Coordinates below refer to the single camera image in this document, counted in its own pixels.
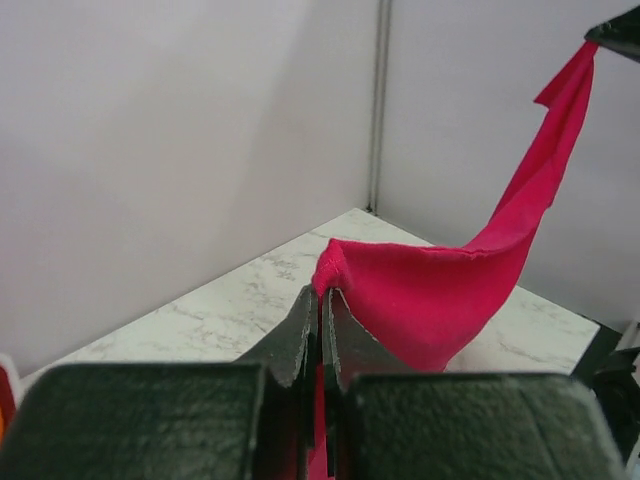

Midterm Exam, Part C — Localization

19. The pink red t shirt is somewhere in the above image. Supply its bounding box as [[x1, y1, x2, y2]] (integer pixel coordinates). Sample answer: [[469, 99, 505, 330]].
[[307, 39, 599, 480]]

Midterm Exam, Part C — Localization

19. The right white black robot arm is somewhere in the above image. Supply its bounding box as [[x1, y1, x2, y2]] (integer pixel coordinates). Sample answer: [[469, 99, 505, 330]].
[[585, 8, 639, 470]]

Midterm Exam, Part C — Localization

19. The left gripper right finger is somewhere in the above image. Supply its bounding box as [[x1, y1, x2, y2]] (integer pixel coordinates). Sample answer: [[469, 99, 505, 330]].
[[321, 288, 414, 479]]

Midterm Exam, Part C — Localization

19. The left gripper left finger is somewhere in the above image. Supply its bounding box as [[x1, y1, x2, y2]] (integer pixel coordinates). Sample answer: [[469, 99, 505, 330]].
[[239, 285, 318, 479]]

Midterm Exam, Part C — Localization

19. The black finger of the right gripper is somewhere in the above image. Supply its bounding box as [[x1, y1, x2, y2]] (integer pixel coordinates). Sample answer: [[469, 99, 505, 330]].
[[584, 17, 639, 62]]

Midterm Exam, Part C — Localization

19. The left aluminium frame post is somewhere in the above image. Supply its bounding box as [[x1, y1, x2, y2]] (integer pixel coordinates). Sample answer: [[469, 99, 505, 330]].
[[366, 0, 393, 215]]

